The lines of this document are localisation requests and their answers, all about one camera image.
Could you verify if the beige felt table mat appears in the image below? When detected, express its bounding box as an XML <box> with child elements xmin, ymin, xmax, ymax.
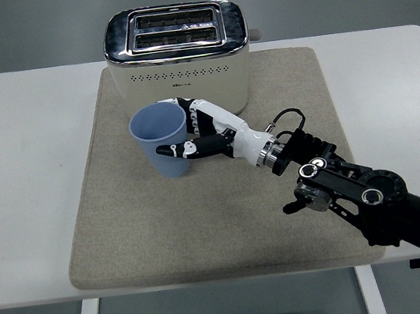
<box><xmin>42</xmin><ymin>35</ymin><xmax>389</xmax><ymax>299</ymax></box>

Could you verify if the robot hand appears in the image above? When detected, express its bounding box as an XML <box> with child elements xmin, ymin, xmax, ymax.
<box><xmin>148</xmin><ymin>85</ymin><xmax>278</xmax><ymax>180</ymax></box>

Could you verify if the blue ribbed water cup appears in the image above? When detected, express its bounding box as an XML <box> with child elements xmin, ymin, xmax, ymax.
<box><xmin>126</xmin><ymin>98</ymin><xmax>195</xmax><ymax>183</ymax></box>

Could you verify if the cream and chrome toaster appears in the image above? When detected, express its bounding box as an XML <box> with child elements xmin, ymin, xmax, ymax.
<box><xmin>98</xmin><ymin>0</ymin><xmax>272</xmax><ymax>134</ymax></box>

